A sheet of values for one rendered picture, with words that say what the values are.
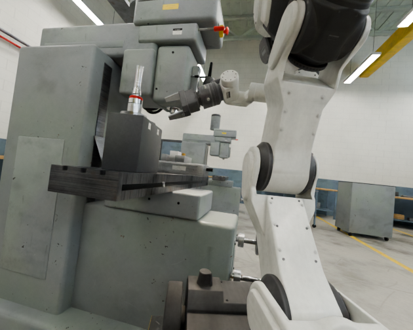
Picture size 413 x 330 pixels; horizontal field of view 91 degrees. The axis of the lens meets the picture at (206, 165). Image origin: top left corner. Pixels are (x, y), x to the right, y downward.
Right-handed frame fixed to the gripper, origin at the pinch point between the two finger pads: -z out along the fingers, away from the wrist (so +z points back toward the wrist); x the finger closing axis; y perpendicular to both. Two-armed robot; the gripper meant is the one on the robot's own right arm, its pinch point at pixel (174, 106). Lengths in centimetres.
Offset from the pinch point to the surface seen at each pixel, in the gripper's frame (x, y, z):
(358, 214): -11, -396, 262
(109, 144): -17.0, 8.0, -21.9
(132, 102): -3.9, 10.5, -12.4
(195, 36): 46.2, -1.3, 18.0
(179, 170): -2.7, -44.2, -11.1
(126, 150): -20.3, 6.4, -17.0
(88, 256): -35, -46, -67
